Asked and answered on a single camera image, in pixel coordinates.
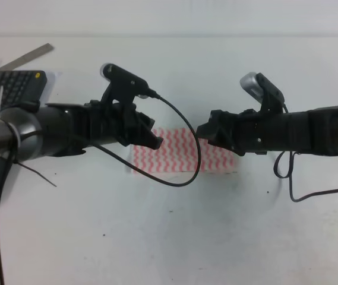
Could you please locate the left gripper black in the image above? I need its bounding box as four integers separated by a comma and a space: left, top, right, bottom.
73, 100, 163, 150

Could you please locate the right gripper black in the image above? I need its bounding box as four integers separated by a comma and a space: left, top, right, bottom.
196, 110, 310, 156

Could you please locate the pink white striped towel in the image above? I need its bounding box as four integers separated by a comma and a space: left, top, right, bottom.
130, 128, 235, 174

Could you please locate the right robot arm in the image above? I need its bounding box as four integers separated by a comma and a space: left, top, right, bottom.
197, 95, 338, 156

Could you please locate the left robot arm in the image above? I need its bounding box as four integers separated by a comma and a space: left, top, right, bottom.
0, 100, 163, 162

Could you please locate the steel ruler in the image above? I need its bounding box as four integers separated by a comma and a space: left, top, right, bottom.
0, 43, 55, 71

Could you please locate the black keyboard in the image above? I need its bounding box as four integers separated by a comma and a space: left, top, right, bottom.
0, 70, 48, 208

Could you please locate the left camera cable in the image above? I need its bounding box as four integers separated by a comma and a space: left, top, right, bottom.
0, 94, 201, 285

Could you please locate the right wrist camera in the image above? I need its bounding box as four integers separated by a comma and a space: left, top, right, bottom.
239, 72, 288, 114

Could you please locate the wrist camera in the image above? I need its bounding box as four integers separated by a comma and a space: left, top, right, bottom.
100, 63, 160, 105
239, 72, 288, 114

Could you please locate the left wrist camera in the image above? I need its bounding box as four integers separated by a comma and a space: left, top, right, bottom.
100, 63, 160, 105

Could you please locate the white cable tie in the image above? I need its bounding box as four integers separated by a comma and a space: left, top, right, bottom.
0, 85, 21, 153

